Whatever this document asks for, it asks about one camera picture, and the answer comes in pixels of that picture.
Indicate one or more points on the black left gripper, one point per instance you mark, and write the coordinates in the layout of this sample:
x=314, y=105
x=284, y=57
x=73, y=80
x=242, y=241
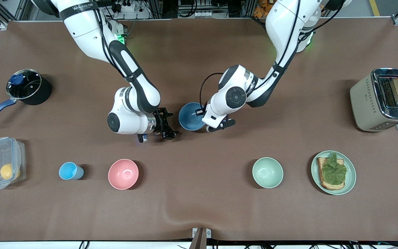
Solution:
x=199, y=112

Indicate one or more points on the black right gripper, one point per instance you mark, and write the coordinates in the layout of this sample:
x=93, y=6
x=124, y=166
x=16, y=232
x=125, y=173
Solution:
x=160, y=123

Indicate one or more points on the dark blue bowl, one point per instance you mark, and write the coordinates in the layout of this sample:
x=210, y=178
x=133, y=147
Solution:
x=189, y=117

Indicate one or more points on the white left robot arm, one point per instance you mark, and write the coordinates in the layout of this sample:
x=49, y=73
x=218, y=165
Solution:
x=285, y=24

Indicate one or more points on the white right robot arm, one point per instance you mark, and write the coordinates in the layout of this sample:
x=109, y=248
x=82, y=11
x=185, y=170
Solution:
x=88, y=34

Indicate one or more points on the pink bowl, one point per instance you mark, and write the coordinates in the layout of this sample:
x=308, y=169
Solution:
x=123, y=174

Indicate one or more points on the pale green bowl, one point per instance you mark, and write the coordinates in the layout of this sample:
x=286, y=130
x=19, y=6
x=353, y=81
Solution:
x=267, y=173

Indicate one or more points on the blue plastic cup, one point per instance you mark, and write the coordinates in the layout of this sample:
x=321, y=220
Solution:
x=68, y=171

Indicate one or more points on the white power strip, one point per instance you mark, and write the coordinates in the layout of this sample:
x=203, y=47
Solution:
x=200, y=14

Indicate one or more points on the orange packaged snacks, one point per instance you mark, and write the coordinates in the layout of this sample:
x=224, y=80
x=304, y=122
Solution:
x=259, y=10

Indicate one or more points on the green lettuce leaf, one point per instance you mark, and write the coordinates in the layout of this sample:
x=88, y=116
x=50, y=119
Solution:
x=333, y=171

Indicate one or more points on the bread slice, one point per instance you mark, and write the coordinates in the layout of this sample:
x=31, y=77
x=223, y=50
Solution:
x=331, y=187

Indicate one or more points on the glass pot lid blue knob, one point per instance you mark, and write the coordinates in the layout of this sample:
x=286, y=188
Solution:
x=29, y=86

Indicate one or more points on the pale green plate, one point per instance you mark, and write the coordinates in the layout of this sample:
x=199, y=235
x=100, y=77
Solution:
x=350, y=180

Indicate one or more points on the beige metal toaster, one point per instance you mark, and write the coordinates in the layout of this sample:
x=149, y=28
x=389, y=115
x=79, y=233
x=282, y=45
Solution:
x=365, y=100

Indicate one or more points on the yellow lemon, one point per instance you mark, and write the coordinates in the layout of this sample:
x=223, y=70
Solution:
x=7, y=171

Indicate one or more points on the metal table bracket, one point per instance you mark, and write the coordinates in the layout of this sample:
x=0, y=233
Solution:
x=200, y=238

